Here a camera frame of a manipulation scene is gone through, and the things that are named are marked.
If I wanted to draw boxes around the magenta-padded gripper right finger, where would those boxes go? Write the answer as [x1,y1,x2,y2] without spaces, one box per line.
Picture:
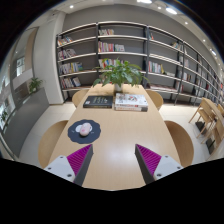
[134,144,184,185]

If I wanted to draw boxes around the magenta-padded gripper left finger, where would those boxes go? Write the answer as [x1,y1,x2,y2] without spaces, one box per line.
[43,143,94,187]

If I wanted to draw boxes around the pink computer mouse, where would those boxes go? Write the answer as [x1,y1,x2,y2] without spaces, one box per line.
[79,122,93,137]

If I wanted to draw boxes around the dark cloud-shaped mouse pad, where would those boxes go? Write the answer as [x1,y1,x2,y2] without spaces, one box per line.
[67,119,102,145]

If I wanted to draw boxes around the round-backed wooden chair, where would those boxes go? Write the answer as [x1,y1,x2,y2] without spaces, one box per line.
[37,119,70,170]
[71,88,91,109]
[164,119,195,168]
[145,89,165,111]

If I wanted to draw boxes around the book with red-lettered spine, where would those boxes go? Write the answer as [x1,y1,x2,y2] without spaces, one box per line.
[114,105,149,113]

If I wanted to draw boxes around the slatted light wooden chairs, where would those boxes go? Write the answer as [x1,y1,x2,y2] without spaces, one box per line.
[188,97,224,158]

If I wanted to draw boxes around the white illustrated-cover book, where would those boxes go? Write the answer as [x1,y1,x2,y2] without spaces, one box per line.
[114,92,149,109]

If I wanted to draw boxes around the black hardcover book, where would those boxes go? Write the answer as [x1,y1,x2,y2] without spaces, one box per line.
[82,95,114,109]

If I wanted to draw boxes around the small green floor plant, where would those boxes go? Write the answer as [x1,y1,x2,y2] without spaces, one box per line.
[28,77,45,95]

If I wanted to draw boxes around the potted green plant, white pot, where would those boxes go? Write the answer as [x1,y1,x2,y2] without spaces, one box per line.
[93,59,150,94]

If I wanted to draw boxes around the grey bookshelf unit with books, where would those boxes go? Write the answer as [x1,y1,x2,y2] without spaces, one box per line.
[55,20,224,108]

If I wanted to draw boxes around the recessed ceiling lights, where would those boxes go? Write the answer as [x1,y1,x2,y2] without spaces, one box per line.
[68,0,218,57]

